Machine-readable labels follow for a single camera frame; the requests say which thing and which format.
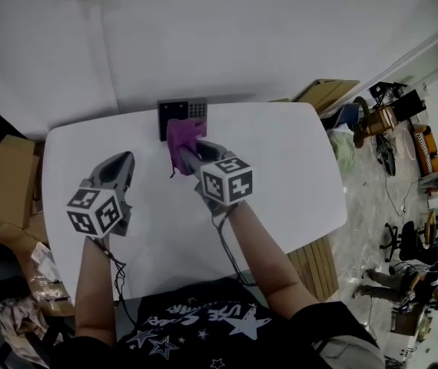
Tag orange wooden rack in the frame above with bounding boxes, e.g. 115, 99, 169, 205
410, 125, 438, 177

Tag white crumpled paper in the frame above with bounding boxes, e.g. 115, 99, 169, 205
30, 242, 63, 284

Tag black cable bundle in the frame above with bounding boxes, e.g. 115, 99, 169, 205
374, 133, 397, 177

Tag small wooden shelf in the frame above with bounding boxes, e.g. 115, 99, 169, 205
368, 104, 401, 138

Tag black swivel chair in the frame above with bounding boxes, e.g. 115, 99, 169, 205
379, 221, 436, 264

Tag person's right forearm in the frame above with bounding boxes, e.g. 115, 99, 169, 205
226, 200, 318, 321

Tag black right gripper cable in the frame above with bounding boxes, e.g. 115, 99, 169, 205
212, 205, 259, 288

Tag small brown box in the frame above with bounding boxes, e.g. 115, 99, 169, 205
391, 306, 433, 337

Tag round dark wooden stool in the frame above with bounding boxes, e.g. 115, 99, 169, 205
351, 95, 374, 150

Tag black flat panel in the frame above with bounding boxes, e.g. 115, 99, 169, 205
391, 88, 428, 123

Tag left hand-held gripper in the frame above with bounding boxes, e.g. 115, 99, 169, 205
66, 151, 137, 240

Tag white round hoop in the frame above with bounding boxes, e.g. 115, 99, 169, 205
403, 127, 416, 163

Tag person's left forearm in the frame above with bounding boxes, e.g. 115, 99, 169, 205
75, 236, 121, 347

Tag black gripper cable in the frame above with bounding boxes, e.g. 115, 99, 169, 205
94, 239, 138, 327
212, 205, 259, 288

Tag purple cloth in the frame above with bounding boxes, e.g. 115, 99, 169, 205
166, 118, 208, 179

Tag brown cardboard box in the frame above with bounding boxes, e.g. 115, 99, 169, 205
0, 201, 49, 254

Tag light green cloth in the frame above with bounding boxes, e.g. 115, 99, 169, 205
326, 127, 358, 175

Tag wooden slatted pallet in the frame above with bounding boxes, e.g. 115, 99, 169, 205
286, 234, 340, 304

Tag person's grey trousers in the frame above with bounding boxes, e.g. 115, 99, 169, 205
318, 334, 382, 369

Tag white table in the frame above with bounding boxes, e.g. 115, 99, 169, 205
41, 101, 349, 308

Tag leaning cardboard sheet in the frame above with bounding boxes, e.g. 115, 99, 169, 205
290, 78, 360, 117

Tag black star-print t-shirt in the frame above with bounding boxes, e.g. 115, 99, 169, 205
49, 277, 377, 369

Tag white wall cable conduit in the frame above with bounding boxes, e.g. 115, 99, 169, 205
78, 0, 121, 111

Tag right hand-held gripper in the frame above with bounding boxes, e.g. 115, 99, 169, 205
179, 139, 254, 217

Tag flat tan cardboard box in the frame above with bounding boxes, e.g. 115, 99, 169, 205
0, 135, 41, 230

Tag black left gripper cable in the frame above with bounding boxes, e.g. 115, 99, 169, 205
94, 239, 138, 327

